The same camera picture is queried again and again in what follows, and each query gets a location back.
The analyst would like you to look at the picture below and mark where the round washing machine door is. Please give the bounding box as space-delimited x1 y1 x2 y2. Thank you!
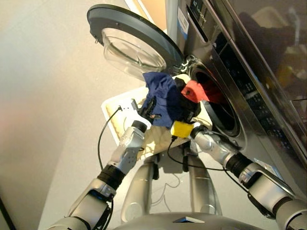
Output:
86 4 185 80

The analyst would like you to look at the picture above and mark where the red garment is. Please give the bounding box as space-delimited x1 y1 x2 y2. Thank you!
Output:
181 80 227 104

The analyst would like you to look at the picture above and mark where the silver robot leg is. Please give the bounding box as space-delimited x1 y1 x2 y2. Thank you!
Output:
120 164 155 223
188 158 223 215

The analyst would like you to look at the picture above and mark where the grey washing machine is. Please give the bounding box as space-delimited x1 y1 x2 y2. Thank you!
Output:
165 0 307 199

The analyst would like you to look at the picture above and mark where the navy blue garment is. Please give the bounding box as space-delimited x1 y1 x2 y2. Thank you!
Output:
142 71 183 128

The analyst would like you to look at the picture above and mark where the grey robot torso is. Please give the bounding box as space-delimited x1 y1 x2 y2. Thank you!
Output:
112 212 262 230

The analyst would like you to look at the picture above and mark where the black basket stand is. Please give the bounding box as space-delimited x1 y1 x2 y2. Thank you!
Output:
152 143 192 180

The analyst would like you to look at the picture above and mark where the pale woven laundry basket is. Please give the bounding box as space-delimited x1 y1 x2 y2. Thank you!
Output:
100 74 214 160

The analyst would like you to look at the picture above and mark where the black garment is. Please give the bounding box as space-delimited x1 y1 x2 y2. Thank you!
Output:
174 76 202 123

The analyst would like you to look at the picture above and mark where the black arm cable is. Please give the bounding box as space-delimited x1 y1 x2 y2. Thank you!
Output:
97 105 123 171
167 135 250 192

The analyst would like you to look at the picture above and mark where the blue washer label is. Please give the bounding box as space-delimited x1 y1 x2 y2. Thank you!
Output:
177 18 190 40

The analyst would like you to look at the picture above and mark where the blue and white washer sticker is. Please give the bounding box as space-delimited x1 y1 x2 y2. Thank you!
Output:
254 158 281 178

